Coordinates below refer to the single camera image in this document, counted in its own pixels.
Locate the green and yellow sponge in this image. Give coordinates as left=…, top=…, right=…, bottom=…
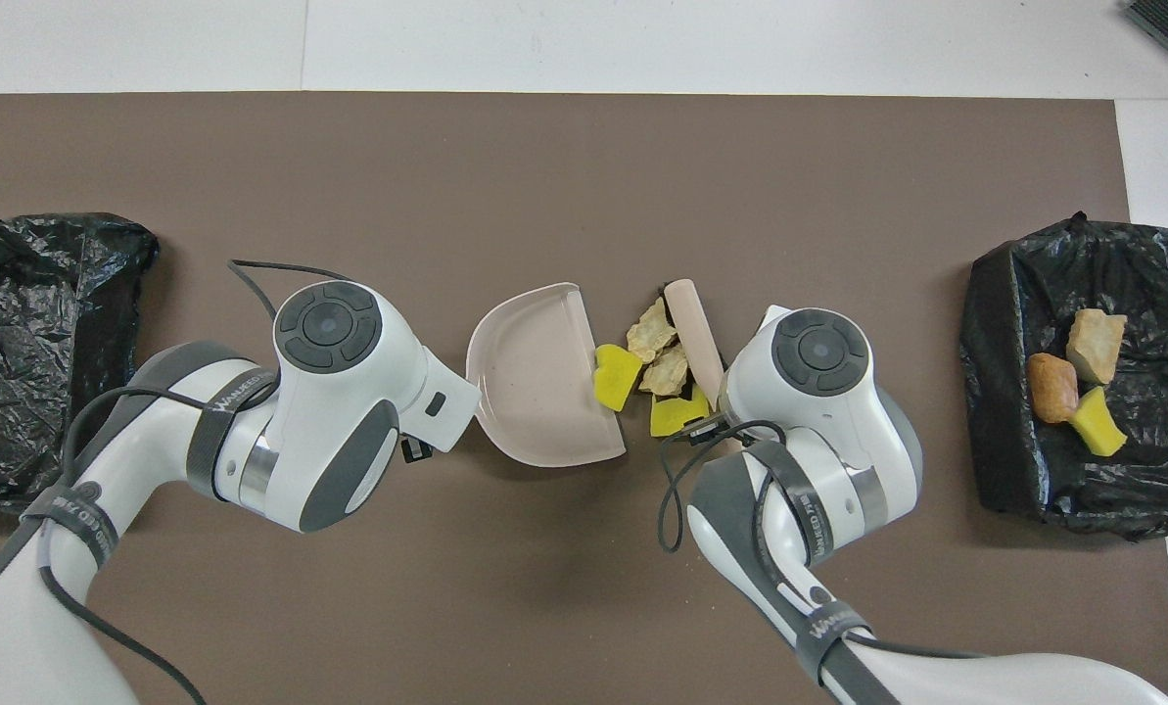
left=1071, top=386, right=1129, bottom=458

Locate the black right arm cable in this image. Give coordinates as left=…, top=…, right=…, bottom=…
left=657, top=419, right=986, bottom=659

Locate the pale tan sponge chunk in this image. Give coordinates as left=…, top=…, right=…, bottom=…
left=1065, top=308, right=1128, bottom=385

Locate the notched yellow sponge piece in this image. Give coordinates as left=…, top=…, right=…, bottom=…
left=649, top=387, right=712, bottom=439

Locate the black bag lined trash bin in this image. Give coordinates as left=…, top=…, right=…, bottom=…
left=0, top=212, right=161, bottom=517
left=959, top=211, right=1168, bottom=541

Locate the jagged beige sponge scrap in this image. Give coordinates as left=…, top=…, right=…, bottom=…
left=627, top=297, right=679, bottom=364

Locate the orange brown sponge lump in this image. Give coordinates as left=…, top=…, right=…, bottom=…
left=1026, top=352, right=1080, bottom=424

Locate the beige hand brush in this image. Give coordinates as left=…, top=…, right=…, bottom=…
left=654, top=279, right=741, bottom=456

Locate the beige plastic dustpan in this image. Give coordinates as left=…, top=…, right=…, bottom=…
left=465, top=282, right=628, bottom=468

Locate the rounded beige sponge scrap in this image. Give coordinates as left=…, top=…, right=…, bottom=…
left=638, top=343, right=692, bottom=398

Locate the brown table mat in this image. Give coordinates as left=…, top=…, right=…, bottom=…
left=0, top=92, right=1168, bottom=705

